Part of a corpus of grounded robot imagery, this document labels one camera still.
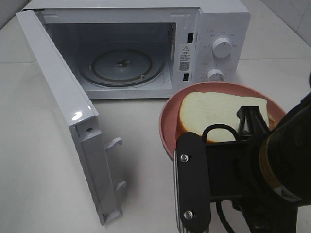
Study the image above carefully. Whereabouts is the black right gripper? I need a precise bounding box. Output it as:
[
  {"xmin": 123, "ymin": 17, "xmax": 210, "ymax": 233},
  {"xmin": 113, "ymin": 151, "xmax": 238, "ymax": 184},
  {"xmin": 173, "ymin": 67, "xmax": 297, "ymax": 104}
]
[{"xmin": 173, "ymin": 106, "xmax": 277, "ymax": 233}]

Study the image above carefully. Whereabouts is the pink round plate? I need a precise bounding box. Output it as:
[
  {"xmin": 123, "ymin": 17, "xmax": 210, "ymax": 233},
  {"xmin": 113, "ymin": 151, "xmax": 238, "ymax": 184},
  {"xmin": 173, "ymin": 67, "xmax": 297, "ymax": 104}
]
[{"xmin": 159, "ymin": 82, "xmax": 286, "ymax": 160}]

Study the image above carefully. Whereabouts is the white microwave door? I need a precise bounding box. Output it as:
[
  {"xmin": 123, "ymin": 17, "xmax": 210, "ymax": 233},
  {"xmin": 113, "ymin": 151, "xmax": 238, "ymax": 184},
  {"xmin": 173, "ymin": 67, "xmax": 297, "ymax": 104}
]
[{"xmin": 16, "ymin": 10, "xmax": 127, "ymax": 225}]

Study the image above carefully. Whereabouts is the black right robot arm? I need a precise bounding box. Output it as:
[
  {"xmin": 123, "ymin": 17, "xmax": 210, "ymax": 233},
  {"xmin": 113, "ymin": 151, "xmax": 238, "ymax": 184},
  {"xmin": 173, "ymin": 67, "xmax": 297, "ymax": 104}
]
[{"xmin": 202, "ymin": 95, "xmax": 311, "ymax": 233}]

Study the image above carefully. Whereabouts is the white lower timer knob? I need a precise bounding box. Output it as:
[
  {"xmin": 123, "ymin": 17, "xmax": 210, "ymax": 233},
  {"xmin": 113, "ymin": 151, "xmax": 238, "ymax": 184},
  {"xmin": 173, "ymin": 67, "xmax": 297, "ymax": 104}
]
[{"xmin": 207, "ymin": 68, "xmax": 225, "ymax": 82}]

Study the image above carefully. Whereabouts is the white upper microwave knob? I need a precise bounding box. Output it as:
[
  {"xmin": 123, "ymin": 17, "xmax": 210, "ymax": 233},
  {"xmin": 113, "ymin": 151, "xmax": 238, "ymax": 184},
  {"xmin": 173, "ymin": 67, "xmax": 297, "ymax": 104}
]
[{"xmin": 211, "ymin": 36, "xmax": 232, "ymax": 58}]

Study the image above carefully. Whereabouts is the white warning label sticker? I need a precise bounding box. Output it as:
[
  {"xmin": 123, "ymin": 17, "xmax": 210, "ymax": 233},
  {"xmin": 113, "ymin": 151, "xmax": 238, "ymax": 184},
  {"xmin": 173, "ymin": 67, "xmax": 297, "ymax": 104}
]
[{"xmin": 178, "ymin": 43, "xmax": 192, "ymax": 72}]

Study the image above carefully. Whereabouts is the white microwave oven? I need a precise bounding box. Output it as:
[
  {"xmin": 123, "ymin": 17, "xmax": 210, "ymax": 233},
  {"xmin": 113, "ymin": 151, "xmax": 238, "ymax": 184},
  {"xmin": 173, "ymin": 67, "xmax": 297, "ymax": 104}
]
[{"xmin": 20, "ymin": 0, "xmax": 251, "ymax": 100}]

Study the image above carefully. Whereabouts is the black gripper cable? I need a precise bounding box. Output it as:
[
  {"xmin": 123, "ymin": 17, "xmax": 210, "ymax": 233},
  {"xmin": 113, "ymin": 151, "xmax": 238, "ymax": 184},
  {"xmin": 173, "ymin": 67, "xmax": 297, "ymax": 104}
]
[{"xmin": 201, "ymin": 124, "xmax": 243, "ymax": 233}]

